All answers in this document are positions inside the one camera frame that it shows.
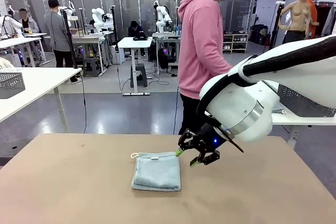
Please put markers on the black round floor base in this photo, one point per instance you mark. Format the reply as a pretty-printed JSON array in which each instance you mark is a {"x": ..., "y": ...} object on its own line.
[{"x": 14, "y": 148}]

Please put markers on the black tripod with white head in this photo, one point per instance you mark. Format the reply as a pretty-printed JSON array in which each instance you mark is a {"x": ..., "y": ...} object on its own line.
[{"x": 275, "y": 27}]

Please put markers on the dark clothes on rack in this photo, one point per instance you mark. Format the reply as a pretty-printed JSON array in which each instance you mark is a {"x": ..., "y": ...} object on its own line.
[{"x": 325, "y": 19}]

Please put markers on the white side table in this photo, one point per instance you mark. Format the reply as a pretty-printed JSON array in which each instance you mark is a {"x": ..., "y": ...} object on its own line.
[
  {"x": 302, "y": 120},
  {"x": 39, "y": 82}
]

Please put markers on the bare beige mannequin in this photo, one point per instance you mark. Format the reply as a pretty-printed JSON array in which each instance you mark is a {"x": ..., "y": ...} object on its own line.
[{"x": 296, "y": 16}]

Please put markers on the seated person in grey jacket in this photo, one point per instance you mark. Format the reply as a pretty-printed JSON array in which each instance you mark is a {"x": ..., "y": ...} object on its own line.
[{"x": 27, "y": 24}]

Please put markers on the black camera tripod pole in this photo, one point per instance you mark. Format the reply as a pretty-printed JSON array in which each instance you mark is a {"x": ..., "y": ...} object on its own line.
[
  {"x": 114, "y": 27},
  {"x": 68, "y": 40}
]

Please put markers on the mannequin with orange shirt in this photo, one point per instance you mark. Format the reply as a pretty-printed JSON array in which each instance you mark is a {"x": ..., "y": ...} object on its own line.
[{"x": 313, "y": 14}]

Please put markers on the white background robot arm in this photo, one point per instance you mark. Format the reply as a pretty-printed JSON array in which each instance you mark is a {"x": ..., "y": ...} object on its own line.
[
  {"x": 162, "y": 19},
  {"x": 99, "y": 18},
  {"x": 68, "y": 11},
  {"x": 10, "y": 23}
]

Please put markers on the white background work table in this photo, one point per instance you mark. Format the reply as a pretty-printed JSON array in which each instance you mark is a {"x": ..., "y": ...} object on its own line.
[{"x": 18, "y": 41}]

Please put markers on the low shoe shelf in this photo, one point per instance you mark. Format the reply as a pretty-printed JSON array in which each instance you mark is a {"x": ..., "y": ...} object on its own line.
[{"x": 236, "y": 43}]

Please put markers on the blue terry towel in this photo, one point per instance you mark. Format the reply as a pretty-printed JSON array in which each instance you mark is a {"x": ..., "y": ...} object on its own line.
[{"x": 157, "y": 171}]

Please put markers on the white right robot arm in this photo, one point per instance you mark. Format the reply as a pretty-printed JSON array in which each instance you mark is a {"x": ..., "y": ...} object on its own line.
[{"x": 236, "y": 103}]

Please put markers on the person's right forearm pink sleeve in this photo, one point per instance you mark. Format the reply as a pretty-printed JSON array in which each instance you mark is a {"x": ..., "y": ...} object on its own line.
[{"x": 221, "y": 65}]

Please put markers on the grey perforated plastic basket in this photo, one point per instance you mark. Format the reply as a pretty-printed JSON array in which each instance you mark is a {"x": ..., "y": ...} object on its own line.
[
  {"x": 304, "y": 100},
  {"x": 11, "y": 85}
]

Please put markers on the black step stool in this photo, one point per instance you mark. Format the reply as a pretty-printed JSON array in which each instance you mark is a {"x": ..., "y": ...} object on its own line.
[{"x": 139, "y": 75}]

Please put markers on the white standing desk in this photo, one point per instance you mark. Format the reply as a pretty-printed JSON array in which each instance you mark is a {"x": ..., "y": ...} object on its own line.
[{"x": 135, "y": 43}]

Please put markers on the grey step stool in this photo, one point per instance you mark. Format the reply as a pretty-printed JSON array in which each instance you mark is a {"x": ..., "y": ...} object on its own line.
[{"x": 92, "y": 66}]

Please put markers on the standing person in grey shirt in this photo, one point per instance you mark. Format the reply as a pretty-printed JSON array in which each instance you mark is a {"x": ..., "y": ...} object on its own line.
[{"x": 56, "y": 32}]

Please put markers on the black bags pile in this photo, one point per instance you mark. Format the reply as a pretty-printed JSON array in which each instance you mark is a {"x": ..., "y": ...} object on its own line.
[{"x": 258, "y": 35}]

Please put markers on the person in pink hoodie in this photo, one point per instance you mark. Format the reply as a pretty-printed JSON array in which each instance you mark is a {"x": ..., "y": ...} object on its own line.
[{"x": 202, "y": 45}]

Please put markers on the seated person in black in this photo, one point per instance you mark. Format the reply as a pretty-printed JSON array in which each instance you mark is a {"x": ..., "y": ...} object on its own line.
[{"x": 135, "y": 31}]

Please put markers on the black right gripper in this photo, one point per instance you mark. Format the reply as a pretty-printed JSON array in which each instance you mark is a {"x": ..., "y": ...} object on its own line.
[{"x": 210, "y": 140}]

